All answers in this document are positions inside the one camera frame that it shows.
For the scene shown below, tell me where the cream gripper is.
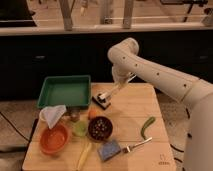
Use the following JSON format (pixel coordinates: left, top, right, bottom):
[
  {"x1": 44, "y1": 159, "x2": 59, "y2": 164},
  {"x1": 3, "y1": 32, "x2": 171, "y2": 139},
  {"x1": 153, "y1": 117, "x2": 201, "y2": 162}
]
[{"x1": 112, "y1": 66, "x2": 131, "y2": 87}]

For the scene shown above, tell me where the white handled dish brush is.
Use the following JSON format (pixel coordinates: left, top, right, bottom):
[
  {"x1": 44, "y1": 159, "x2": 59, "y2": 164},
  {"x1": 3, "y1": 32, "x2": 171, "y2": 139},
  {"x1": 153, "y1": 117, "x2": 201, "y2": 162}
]
[{"x1": 97, "y1": 73, "x2": 136, "y2": 102}]

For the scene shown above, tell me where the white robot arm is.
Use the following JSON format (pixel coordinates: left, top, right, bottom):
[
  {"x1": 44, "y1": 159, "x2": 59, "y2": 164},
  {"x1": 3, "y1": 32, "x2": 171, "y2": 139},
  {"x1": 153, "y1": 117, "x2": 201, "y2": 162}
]
[{"x1": 107, "y1": 38, "x2": 213, "y2": 171}]

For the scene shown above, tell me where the green plastic tray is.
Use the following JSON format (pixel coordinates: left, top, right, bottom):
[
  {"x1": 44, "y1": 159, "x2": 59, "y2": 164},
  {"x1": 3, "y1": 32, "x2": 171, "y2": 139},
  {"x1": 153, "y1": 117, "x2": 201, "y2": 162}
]
[{"x1": 37, "y1": 75, "x2": 91, "y2": 109}]

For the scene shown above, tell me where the orange fruit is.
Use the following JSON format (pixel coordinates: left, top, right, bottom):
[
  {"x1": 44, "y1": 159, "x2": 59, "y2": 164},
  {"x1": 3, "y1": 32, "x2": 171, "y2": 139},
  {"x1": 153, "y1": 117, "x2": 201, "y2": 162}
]
[{"x1": 88, "y1": 108, "x2": 98, "y2": 120}]

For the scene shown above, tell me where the green chili pepper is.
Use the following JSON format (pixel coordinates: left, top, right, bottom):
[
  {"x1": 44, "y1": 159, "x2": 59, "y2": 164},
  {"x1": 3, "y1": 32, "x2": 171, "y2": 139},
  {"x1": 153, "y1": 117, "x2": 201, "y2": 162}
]
[{"x1": 140, "y1": 116, "x2": 156, "y2": 140}]

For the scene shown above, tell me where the dark brown bowl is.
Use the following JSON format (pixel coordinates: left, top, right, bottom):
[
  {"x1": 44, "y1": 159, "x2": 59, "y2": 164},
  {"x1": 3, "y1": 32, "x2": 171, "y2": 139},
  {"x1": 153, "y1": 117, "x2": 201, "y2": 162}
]
[{"x1": 87, "y1": 116, "x2": 113, "y2": 142}]

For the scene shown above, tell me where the small glass jar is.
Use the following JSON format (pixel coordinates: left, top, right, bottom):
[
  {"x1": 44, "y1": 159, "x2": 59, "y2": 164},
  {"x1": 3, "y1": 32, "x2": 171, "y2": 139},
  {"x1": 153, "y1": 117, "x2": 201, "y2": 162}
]
[{"x1": 70, "y1": 108, "x2": 80, "y2": 122}]

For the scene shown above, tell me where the light green small cup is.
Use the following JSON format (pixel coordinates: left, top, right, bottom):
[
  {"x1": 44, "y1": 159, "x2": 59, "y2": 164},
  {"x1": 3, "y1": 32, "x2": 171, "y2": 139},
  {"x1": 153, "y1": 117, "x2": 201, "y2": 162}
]
[{"x1": 72, "y1": 121, "x2": 87, "y2": 137}]

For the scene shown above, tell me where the silver fork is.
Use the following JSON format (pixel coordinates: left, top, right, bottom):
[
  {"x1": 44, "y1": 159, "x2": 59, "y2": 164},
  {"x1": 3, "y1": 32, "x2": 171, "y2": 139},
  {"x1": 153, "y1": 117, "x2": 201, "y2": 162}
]
[{"x1": 122, "y1": 137, "x2": 152, "y2": 154}]

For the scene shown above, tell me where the blue sponge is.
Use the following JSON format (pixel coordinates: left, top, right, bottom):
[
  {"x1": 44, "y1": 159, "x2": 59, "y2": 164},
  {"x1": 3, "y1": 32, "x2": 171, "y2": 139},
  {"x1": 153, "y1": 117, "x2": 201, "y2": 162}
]
[{"x1": 98, "y1": 140, "x2": 121, "y2": 162}]

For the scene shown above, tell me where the white crumpled cloth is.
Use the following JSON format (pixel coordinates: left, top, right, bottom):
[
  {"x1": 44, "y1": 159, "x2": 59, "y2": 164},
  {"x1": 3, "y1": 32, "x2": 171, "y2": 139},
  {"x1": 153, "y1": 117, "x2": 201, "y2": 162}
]
[{"x1": 39, "y1": 105, "x2": 66, "y2": 129}]

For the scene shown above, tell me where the yellow banana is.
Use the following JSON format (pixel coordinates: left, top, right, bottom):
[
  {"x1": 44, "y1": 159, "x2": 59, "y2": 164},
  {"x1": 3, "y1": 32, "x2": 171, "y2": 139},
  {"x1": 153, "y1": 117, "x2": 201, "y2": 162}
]
[{"x1": 76, "y1": 142, "x2": 92, "y2": 171}]

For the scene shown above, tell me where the orange plastic bowl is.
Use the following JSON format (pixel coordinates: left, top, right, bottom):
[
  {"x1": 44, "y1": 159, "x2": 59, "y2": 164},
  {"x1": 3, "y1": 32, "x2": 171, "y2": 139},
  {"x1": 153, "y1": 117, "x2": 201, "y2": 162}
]
[{"x1": 39, "y1": 124, "x2": 70, "y2": 155}]

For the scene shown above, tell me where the black floor cable left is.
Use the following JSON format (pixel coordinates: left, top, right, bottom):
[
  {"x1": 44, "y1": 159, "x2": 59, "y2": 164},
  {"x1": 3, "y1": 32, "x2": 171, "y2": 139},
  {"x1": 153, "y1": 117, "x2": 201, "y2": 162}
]
[{"x1": 0, "y1": 111, "x2": 31, "y2": 153}]

